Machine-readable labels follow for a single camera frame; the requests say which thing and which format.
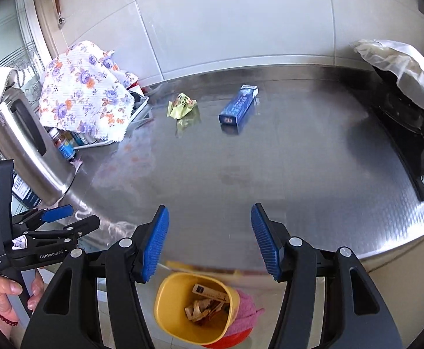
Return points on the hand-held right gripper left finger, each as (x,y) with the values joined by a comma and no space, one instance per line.
(155,243)

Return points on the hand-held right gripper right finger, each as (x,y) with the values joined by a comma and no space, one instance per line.
(266,240)

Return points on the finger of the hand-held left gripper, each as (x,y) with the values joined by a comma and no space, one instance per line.
(77,229)
(57,212)

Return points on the yellow plastic bin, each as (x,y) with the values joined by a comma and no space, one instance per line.
(172,312)

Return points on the person's left hand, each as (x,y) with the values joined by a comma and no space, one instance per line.
(4,287)

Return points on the dark blue carton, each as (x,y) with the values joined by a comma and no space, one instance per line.
(24,191)

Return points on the stainless steel kettle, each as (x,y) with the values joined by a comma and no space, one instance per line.
(48,174)

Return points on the blue label medicine bottle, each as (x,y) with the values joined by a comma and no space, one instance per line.
(64,149)

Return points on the pink cloth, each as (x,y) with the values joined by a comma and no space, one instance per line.
(246,312)

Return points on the small teal box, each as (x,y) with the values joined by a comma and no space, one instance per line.
(77,139)

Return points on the red plastic basin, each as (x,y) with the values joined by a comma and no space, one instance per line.
(233,340)

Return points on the floral print cloth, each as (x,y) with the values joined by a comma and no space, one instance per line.
(84,91)

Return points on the blue toothpaste box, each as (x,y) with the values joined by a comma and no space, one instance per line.
(237,105)

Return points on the yellow green snack wrapper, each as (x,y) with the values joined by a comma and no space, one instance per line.
(179,107)

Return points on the black gas stove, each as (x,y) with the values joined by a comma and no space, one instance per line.
(408,131)

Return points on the white plastic bag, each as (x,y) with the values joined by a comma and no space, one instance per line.
(408,65)

